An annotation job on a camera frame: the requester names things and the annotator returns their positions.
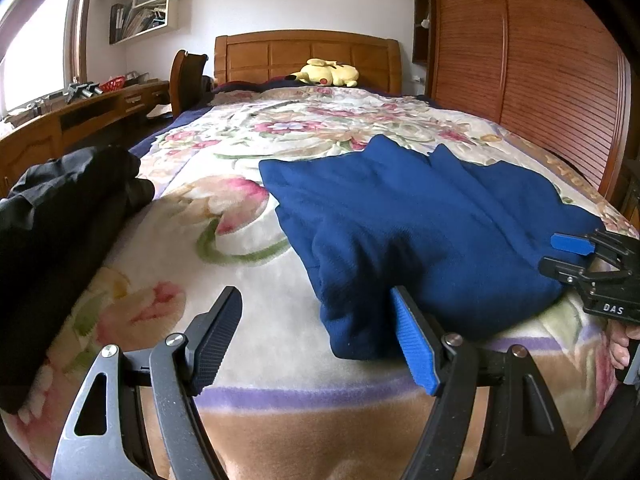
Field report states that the navy blue jacket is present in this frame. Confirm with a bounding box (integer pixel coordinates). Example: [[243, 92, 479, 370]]
[[259, 135, 607, 361]]

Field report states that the white wall shelf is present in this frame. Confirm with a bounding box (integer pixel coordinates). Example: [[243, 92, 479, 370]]
[[107, 0, 181, 45]]

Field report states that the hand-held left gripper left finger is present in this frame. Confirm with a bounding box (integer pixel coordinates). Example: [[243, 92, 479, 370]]
[[51, 286, 243, 480]]

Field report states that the window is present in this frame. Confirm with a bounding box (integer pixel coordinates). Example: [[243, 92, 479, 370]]
[[0, 0, 93, 116]]

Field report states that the wooden slatted wardrobe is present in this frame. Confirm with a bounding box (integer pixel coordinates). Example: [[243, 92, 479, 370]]
[[427, 0, 640, 201]]

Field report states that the black garment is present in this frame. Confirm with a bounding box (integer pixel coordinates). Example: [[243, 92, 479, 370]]
[[0, 146, 156, 413]]

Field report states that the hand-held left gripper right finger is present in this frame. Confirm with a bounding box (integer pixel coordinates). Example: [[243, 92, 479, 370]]
[[390, 285, 581, 480]]

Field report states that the wooden chair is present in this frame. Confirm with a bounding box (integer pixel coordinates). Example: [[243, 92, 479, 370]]
[[170, 50, 210, 118]]

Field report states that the floral blanket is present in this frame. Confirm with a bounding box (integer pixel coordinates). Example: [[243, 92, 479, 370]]
[[0, 85, 640, 480]]

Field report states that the wooden bed headboard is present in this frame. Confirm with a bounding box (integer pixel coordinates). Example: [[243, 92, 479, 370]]
[[214, 30, 403, 96]]

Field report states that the wooden desk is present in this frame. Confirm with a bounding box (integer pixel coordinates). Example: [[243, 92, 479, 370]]
[[0, 79, 172, 196]]

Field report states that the person's right hand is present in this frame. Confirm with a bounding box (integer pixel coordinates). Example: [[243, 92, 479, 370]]
[[606, 321, 640, 367]]

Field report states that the narrow wooden shelf unit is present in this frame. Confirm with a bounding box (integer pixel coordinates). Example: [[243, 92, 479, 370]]
[[413, 0, 435, 66]]

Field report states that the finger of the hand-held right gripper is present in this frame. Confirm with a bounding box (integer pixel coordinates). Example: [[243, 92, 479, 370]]
[[539, 256, 640, 323], [551, 230, 640, 267]]

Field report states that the yellow plush toy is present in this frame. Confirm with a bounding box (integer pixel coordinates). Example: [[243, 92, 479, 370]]
[[286, 58, 360, 87]]

